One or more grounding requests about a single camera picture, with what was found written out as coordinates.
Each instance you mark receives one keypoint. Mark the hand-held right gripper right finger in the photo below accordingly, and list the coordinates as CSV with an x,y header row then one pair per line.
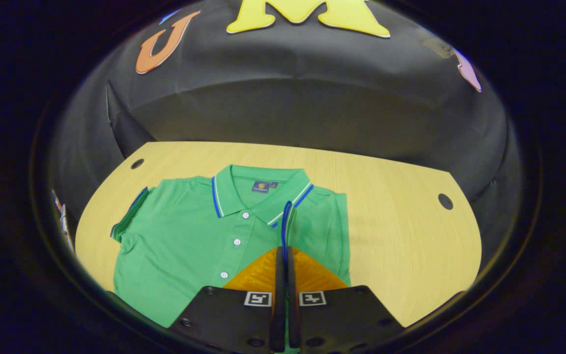
x,y
291,295

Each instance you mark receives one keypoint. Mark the green T-shirt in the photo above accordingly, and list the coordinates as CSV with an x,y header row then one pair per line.
x,y
180,246

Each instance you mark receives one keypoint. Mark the black table grommet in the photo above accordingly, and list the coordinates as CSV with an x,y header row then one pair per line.
x,y
445,201
137,163

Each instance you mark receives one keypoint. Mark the black backdrop cloth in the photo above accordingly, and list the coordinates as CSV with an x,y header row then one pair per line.
x,y
312,98

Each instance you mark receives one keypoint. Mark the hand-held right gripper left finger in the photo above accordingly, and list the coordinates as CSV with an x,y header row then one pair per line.
x,y
278,295

